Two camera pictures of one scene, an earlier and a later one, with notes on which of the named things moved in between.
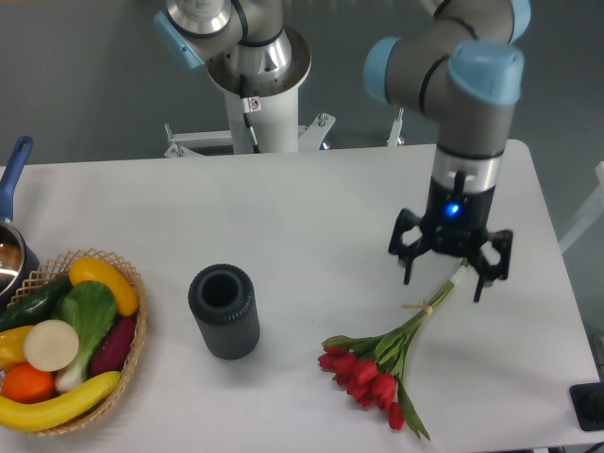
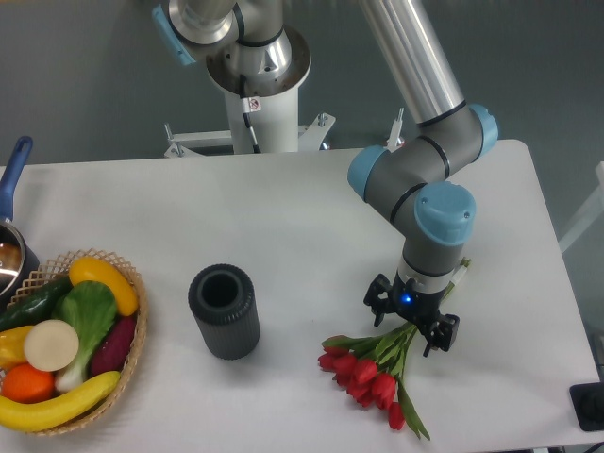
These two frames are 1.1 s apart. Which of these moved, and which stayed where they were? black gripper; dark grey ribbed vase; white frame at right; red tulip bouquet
Moved: black gripper
Stayed: white frame at right; red tulip bouquet; dark grey ribbed vase
